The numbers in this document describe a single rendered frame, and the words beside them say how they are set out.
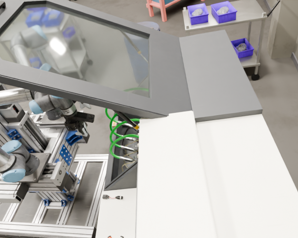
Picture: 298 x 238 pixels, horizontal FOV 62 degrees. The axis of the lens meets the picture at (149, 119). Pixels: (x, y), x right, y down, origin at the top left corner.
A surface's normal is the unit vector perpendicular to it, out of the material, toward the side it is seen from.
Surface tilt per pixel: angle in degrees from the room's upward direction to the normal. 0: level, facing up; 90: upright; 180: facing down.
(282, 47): 90
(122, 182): 90
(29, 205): 0
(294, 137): 0
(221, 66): 0
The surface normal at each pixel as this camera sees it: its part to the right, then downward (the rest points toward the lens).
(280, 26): -0.12, 0.72
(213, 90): -0.18, -0.69
